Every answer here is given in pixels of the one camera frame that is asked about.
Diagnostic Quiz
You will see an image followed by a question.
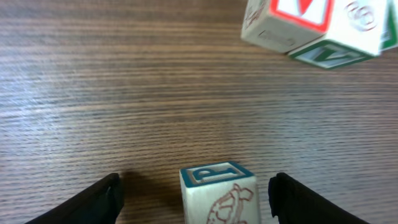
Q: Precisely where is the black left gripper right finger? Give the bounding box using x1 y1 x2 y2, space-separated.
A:
268 172 368 224

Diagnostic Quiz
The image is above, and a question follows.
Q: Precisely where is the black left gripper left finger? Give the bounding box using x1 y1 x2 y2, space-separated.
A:
27 173 124 224

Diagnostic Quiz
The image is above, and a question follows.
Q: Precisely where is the blue P letter block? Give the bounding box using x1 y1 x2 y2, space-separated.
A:
180 161 261 224

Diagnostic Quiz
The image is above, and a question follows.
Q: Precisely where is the red V block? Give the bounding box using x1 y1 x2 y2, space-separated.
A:
241 0 335 53

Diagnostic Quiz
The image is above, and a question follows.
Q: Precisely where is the green V block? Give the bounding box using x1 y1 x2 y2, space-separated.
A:
289 0 389 69

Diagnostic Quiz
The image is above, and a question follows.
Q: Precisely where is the plain block with drawing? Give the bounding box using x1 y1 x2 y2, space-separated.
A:
381 0 397 51

